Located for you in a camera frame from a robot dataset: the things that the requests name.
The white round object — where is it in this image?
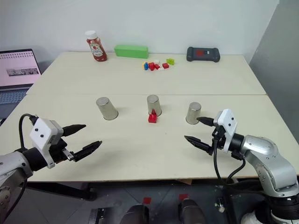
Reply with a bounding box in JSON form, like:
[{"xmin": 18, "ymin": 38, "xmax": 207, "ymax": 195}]
[{"xmin": 241, "ymin": 210, "xmax": 266, "ymax": 224}]

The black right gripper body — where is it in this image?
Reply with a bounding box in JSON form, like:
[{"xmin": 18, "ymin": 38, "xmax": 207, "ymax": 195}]
[{"xmin": 211, "ymin": 125, "xmax": 228, "ymax": 154}]

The red ketchup bottle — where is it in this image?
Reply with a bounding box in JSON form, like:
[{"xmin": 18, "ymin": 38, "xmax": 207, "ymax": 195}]
[{"xmin": 84, "ymin": 30, "xmax": 108, "ymax": 63}]

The steel cup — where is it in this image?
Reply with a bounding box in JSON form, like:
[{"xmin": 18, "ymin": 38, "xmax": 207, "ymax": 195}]
[
  {"xmin": 146, "ymin": 94, "xmax": 163, "ymax": 117},
  {"xmin": 95, "ymin": 96, "xmax": 119, "ymax": 121},
  {"xmin": 185, "ymin": 101, "xmax": 202, "ymax": 125}
]

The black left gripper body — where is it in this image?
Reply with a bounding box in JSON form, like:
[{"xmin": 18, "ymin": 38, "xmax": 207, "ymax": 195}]
[{"xmin": 49, "ymin": 137, "xmax": 76, "ymax": 164}]

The red toy brick stack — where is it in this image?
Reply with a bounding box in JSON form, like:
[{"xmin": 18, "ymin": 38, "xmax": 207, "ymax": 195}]
[{"xmin": 148, "ymin": 108, "xmax": 159, "ymax": 124}]

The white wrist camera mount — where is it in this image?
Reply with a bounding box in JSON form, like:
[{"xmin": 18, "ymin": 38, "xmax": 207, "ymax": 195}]
[
  {"xmin": 29, "ymin": 118, "xmax": 64, "ymax": 169},
  {"xmin": 213, "ymin": 108, "xmax": 239, "ymax": 154}
]

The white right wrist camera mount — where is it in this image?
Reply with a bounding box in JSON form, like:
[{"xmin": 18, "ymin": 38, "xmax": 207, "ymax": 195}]
[{"xmin": 213, "ymin": 108, "xmax": 239, "ymax": 154}]

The black table frame bar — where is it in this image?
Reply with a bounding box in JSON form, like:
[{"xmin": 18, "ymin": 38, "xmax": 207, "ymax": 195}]
[{"xmin": 25, "ymin": 181, "xmax": 97, "ymax": 202}]

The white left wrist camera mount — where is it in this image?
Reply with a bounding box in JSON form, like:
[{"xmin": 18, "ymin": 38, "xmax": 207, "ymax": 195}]
[{"xmin": 29, "ymin": 118, "xmax": 64, "ymax": 169}]

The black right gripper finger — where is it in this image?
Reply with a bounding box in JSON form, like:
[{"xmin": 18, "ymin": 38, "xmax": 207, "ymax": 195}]
[
  {"xmin": 184, "ymin": 135, "xmax": 214, "ymax": 156},
  {"xmin": 196, "ymin": 116, "xmax": 215, "ymax": 128}
]

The black handheld controller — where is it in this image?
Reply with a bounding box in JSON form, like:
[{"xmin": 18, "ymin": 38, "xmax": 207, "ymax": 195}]
[{"xmin": 186, "ymin": 46, "xmax": 221, "ymax": 63}]

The green rectangular box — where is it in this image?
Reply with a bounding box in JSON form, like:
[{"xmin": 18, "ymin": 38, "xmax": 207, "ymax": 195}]
[{"xmin": 114, "ymin": 44, "xmax": 149, "ymax": 59}]

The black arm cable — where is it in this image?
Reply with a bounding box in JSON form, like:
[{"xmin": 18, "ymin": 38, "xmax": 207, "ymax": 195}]
[
  {"xmin": 19, "ymin": 113, "xmax": 39, "ymax": 150},
  {"xmin": 212, "ymin": 137, "xmax": 247, "ymax": 186}
]

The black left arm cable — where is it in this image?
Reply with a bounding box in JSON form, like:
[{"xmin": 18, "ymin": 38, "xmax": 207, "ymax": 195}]
[{"xmin": 19, "ymin": 113, "xmax": 39, "ymax": 150}]

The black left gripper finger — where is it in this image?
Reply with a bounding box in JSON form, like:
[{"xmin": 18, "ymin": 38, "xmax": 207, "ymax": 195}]
[
  {"xmin": 62, "ymin": 124, "xmax": 87, "ymax": 139},
  {"xmin": 73, "ymin": 140, "xmax": 103, "ymax": 162}
]

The open laptop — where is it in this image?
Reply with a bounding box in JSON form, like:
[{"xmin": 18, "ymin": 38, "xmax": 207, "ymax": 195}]
[{"xmin": 0, "ymin": 49, "xmax": 43, "ymax": 120}]

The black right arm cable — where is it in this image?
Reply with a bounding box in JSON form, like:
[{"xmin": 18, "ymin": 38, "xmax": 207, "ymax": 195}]
[{"xmin": 212, "ymin": 137, "xmax": 247, "ymax": 186}]

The dark rounded shape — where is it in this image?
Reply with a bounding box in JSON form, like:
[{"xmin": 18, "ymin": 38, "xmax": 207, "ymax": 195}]
[
  {"xmin": 178, "ymin": 198, "xmax": 206, "ymax": 224},
  {"xmin": 121, "ymin": 204, "xmax": 150, "ymax": 224}
]

